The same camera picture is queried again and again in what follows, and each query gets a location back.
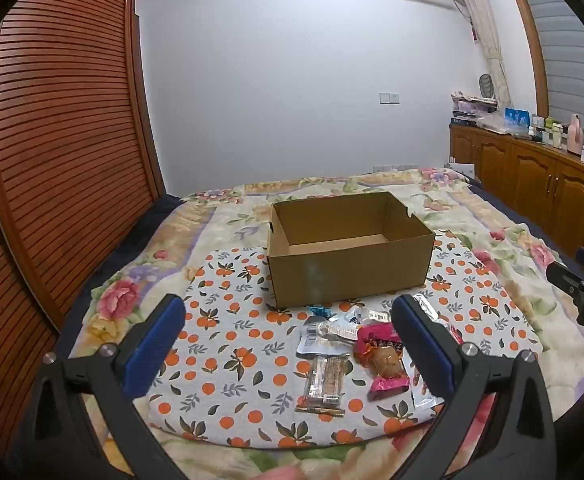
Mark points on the grey window blind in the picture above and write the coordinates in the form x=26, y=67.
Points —
x=567, y=45

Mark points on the blue and white snack packet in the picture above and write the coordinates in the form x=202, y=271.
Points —
x=344, y=321

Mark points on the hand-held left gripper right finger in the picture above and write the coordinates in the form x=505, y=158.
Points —
x=422, y=347

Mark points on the clear plastic bag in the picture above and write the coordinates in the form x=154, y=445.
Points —
x=494, y=122

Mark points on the red hanging ornament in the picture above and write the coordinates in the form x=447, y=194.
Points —
x=474, y=30

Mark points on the white paper box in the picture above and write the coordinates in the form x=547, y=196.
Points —
x=462, y=169

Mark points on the white chicken feet packet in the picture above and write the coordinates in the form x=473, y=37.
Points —
x=426, y=394

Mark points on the pink bottle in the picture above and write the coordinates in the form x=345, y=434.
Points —
x=573, y=135

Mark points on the small grey fan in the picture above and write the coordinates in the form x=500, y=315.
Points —
x=486, y=86

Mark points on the row of small bottles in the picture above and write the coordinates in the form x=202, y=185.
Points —
x=547, y=132

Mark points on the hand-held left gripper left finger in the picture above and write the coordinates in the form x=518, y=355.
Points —
x=157, y=347

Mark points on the wooden louvered wardrobe door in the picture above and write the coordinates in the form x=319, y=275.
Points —
x=57, y=160

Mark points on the floral blanket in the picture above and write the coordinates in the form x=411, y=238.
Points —
x=497, y=260

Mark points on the dark blue bed sheet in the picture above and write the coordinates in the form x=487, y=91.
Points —
x=122, y=245

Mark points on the blue box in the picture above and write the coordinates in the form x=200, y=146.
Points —
x=517, y=117

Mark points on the white wall switch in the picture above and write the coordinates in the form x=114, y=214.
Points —
x=389, y=98

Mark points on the row of wall outlets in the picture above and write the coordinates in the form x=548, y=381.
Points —
x=396, y=167

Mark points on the pink chicken drumstick packet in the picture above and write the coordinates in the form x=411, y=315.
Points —
x=382, y=360

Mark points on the wooden cabinet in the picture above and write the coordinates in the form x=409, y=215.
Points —
x=527, y=175

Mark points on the stack of books and papers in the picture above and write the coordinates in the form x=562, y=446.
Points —
x=467, y=110

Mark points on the brown cardboard box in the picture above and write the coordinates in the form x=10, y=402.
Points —
x=347, y=275

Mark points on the wooden window frame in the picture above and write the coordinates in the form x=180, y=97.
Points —
x=529, y=45

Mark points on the orange fruit print cloth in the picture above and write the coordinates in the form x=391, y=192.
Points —
x=232, y=350

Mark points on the clear brown bar packet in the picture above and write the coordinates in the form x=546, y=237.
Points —
x=324, y=380

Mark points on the cream curtain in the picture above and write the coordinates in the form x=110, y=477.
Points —
x=487, y=35

